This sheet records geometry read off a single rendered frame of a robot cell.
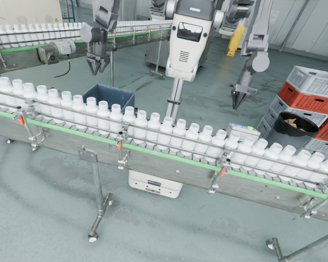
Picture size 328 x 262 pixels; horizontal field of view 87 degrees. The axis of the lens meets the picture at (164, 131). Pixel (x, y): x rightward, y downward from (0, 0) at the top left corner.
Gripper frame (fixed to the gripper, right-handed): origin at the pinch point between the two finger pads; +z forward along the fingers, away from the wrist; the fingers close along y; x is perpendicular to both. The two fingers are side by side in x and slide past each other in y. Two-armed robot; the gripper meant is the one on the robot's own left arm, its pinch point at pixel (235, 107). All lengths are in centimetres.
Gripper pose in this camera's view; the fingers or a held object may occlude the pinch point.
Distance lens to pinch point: 80.3
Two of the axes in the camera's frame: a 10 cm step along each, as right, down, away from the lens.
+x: -1.9, -3.3, 9.2
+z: -2.2, 9.3, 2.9
